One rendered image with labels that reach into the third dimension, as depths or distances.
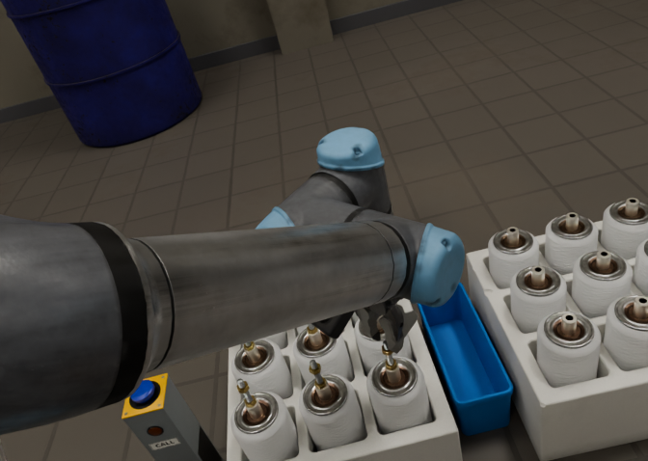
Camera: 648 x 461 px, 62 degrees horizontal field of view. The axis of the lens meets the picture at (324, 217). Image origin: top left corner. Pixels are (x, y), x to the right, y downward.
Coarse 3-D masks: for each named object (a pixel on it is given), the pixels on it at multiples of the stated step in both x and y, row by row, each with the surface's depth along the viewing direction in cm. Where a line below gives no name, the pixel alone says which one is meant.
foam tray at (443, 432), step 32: (352, 320) 118; (288, 352) 107; (352, 352) 103; (416, 352) 100; (352, 384) 97; (448, 416) 88; (352, 448) 88; (384, 448) 86; (416, 448) 87; (448, 448) 89
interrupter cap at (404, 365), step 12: (384, 360) 91; (396, 360) 90; (372, 372) 89; (384, 372) 89; (408, 372) 88; (372, 384) 88; (384, 384) 87; (396, 384) 87; (408, 384) 86; (396, 396) 85
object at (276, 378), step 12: (276, 348) 99; (276, 360) 97; (240, 372) 96; (264, 372) 95; (276, 372) 97; (288, 372) 102; (252, 384) 96; (264, 384) 96; (276, 384) 98; (288, 384) 101; (288, 396) 101
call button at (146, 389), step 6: (144, 384) 89; (150, 384) 89; (138, 390) 88; (144, 390) 88; (150, 390) 88; (132, 396) 87; (138, 396) 87; (144, 396) 87; (150, 396) 88; (138, 402) 87; (144, 402) 88
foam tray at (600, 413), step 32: (480, 256) 116; (544, 256) 117; (480, 288) 111; (512, 320) 101; (512, 352) 97; (544, 384) 89; (576, 384) 88; (608, 384) 86; (640, 384) 85; (544, 416) 88; (576, 416) 89; (608, 416) 90; (640, 416) 91; (544, 448) 94; (576, 448) 95
